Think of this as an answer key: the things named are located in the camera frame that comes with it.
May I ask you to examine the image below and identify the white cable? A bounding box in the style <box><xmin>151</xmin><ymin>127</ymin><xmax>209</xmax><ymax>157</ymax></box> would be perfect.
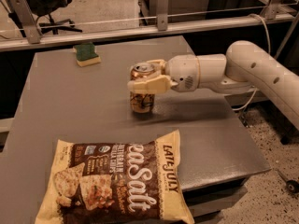
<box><xmin>232</xmin><ymin>13</ymin><xmax>271</xmax><ymax>112</ymax></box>

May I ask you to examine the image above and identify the orange soda can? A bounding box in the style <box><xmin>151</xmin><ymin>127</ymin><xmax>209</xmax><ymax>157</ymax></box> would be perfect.
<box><xmin>130</xmin><ymin>62</ymin><xmax>155</xmax><ymax>114</ymax></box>

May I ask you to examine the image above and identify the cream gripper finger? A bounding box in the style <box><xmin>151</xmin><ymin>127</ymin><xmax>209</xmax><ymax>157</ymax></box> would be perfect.
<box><xmin>127</xmin><ymin>75</ymin><xmax>178</xmax><ymax>94</ymax></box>
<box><xmin>134</xmin><ymin>59</ymin><xmax>165</xmax><ymax>76</ymax></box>

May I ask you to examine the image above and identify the green yellow sponge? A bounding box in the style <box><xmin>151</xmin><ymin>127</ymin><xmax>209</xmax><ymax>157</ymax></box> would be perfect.
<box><xmin>73</xmin><ymin>43</ymin><xmax>101</xmax><ymax>67</ymax></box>

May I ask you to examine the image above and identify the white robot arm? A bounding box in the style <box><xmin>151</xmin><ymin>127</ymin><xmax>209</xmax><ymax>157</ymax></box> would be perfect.
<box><xmin>128</xmin><ymin>40</ymin><xmax>299</xmax><ymax>128</ymax></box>

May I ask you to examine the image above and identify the metal guard rail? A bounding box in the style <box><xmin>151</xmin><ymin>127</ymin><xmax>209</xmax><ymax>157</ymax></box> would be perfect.
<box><xmin>0</xmin><ymin>0</ymin><xmax>299</xmax><ymax>53</ymax></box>

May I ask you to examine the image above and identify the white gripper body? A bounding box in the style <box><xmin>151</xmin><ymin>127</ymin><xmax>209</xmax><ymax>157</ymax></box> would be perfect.
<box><xmin>165</xmin><ymin>54</ymin><xmax>199</xmax><ymax>92</ymax></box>

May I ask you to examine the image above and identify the black caster wheel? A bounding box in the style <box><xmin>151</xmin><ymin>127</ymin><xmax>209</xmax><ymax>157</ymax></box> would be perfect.
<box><xmin>277</xmin><ymin>170</ymin><xmax>299</xmax><ymax>194</ymax></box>

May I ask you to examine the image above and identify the black office chair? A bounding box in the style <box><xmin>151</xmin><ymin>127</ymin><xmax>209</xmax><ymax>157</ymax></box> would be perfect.
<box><xmin>26</xmin><ymin>0</ymin><xmax>82</xmax><ymax>35</ymax></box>

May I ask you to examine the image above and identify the brown chip bag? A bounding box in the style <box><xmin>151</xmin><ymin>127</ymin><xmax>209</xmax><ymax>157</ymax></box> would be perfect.
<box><xmin>35</xmin><ymin>131</ymin><xmax>194</xmax><ymax>224</ymax></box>

